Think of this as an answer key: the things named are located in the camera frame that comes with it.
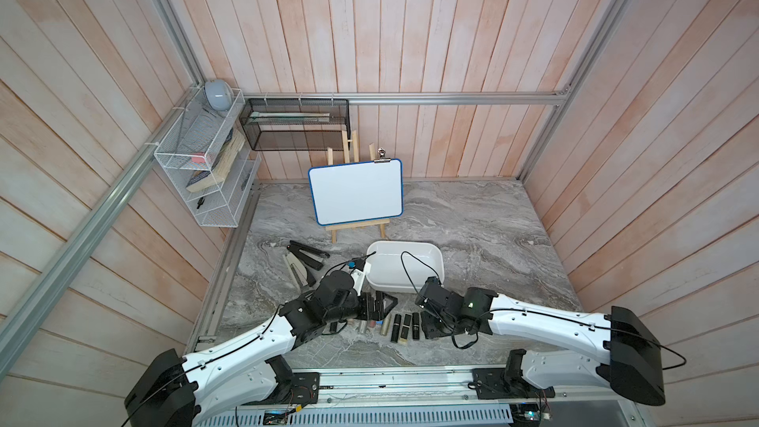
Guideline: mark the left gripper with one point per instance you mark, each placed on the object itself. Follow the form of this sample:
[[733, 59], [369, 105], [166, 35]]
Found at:
[[379, 314]]

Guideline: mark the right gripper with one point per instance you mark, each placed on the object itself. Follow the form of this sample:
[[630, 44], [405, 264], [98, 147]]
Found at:
[[427, 327]]

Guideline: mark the black lipstick tube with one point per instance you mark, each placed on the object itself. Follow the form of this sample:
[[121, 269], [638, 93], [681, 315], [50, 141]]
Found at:
[[415, 326]]

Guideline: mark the gold black square lipstick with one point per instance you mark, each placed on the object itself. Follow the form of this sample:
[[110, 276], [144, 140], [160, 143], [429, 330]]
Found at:
[[405, 329]]

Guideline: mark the white storage box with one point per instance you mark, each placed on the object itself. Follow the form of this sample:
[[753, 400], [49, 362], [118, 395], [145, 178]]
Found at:
[[403, 267]]

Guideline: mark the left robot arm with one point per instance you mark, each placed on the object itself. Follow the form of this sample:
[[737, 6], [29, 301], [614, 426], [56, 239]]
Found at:
[[187, 390]]

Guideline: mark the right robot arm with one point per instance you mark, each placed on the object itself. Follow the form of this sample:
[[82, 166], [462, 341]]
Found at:
[[615, 350]]

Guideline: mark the gold lipstick tube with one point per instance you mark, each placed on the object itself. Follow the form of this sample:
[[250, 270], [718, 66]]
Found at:
[[386, 325]]

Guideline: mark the black lipstick gold band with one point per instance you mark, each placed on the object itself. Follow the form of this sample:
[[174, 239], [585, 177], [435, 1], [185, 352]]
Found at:
[[395, 330]]

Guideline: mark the blue framed whiteboard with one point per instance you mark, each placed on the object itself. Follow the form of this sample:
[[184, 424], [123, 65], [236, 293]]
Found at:
[[390, 186]]

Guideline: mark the metal binder clip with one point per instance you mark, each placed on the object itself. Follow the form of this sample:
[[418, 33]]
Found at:
[[381, 156]]

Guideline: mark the black mesh basket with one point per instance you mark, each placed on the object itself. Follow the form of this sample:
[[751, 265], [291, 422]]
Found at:
[[297, 124]]

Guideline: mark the pink item on shelf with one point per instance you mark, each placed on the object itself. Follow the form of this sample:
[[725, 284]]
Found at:
[[199, 158]]

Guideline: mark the grey round speaker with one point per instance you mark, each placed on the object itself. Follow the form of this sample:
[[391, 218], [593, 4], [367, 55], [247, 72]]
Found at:
[[219, 95]]

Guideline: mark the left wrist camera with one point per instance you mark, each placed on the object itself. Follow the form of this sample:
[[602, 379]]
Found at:
[[356, 269]]

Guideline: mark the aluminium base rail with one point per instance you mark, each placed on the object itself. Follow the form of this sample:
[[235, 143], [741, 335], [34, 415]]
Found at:
[[430, 396]]

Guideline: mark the white wire shelf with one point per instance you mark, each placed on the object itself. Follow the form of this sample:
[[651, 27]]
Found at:
[[196, 127]]

